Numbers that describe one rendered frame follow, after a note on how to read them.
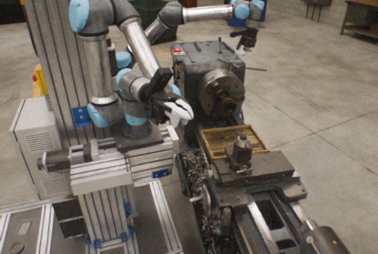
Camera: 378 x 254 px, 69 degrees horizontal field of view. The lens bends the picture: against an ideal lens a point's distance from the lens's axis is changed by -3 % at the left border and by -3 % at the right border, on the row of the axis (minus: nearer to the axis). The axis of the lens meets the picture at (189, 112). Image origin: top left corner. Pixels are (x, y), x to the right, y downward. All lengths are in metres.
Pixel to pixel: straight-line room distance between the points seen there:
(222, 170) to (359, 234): 1.57
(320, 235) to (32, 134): 1.28
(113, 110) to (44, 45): 0.42
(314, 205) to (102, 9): 2.35
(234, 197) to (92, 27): 0.98
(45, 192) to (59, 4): 0.98
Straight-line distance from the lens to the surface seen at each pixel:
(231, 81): 1.86
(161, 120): 0.80
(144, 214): 2.28
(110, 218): 2.00
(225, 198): 1.43
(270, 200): 1.56
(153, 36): 1.79
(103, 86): 1.19
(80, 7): 1.08
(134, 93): 0.89
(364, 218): 2.89
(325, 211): 2.80
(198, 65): 1.96
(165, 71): 0.78
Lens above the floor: 1.95
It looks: 31 degrees down
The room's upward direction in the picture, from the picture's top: straight up
